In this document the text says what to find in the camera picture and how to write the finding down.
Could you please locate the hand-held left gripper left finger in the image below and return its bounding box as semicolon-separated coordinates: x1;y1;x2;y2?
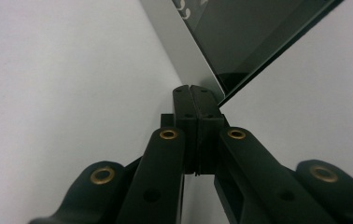
160;84;200;175

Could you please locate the white paper sheet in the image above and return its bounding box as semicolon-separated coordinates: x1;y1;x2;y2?
0;0;353;224

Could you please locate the black tablet with white borders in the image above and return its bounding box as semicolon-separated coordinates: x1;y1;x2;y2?
139;0;346;108

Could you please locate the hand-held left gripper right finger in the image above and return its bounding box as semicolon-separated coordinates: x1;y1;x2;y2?
190;84;231;175

